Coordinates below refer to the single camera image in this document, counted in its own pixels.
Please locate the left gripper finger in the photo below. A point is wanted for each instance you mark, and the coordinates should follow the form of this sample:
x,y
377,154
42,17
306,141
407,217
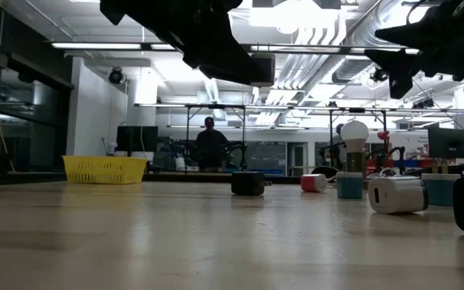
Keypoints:
x,y
232,74
220,46

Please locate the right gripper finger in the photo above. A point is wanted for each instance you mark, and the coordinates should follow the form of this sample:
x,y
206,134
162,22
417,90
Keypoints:
x,y
401,66
413,32

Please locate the plain black cube charger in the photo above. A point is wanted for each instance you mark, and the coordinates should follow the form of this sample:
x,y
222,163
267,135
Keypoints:
x,y
248,183

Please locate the white silver charger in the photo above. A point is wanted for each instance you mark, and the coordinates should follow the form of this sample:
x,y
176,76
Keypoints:
x,y
397,195

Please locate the red and white charger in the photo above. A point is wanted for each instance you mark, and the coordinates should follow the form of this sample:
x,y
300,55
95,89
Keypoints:
x,y
312,183

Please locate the black ceiling spotlight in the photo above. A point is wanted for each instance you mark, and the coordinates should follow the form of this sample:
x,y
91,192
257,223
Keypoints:
x,y
116,75
379,74

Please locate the red heart balloon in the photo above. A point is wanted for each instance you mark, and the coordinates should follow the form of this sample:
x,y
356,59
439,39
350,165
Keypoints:
x,y
383,135

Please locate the person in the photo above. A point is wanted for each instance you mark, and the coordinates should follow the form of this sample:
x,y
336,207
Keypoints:
x,y
338,129
210,145

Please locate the long ceiling light strip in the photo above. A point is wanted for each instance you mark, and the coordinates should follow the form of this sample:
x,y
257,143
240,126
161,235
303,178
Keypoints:
x,y
95,46

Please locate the white globe table lamp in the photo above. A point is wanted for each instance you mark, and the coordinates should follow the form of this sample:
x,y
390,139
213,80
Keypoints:
x,y
355,133

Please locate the black computer monitor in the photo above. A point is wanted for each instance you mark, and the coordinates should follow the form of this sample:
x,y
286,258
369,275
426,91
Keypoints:
x,y
135,139
449,143

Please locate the yellow plastic basket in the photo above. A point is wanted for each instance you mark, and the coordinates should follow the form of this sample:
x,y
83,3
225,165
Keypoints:
x,y
103,169

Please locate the black background station frame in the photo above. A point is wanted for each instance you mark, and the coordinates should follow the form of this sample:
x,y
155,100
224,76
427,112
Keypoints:
x,y
216,106

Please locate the silver ventilation duct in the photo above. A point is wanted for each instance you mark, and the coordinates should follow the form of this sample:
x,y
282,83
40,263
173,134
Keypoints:
x,y
353,40

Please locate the black metal table frame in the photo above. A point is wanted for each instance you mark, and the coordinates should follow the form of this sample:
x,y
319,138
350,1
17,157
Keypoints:
x,y
175,177

